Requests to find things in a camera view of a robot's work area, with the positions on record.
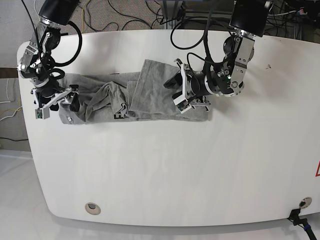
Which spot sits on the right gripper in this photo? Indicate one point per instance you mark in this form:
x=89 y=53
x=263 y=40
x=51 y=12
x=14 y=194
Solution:
x=49 y=95

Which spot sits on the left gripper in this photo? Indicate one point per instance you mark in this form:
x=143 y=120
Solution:
x=189 y=97

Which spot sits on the grey t-shirt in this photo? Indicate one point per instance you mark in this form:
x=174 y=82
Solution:
x=127 y=97

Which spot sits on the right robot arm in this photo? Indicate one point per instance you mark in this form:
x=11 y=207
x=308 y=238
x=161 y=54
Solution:
x=38 y=65

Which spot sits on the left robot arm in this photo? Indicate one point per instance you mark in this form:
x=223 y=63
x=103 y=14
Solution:
x=224 y=78

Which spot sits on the silver table grommet left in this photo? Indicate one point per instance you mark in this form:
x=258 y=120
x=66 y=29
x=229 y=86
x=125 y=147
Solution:
x=92 y=208

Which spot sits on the silver table grommet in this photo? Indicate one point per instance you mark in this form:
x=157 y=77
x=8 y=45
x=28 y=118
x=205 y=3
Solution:
x=92 y=208
x=306 y=202

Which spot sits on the red warning triangle sticker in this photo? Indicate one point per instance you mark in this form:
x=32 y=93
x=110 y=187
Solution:
x=317 y=174

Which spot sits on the silver table grommet right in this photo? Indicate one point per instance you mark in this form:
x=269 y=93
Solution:
x=306 y=202

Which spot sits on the aluminium frame stand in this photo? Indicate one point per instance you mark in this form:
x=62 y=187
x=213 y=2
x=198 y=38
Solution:
x=172 y=12

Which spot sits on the black clamp with cable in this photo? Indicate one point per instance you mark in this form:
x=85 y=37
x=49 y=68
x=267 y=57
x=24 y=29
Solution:
x=295 y=219

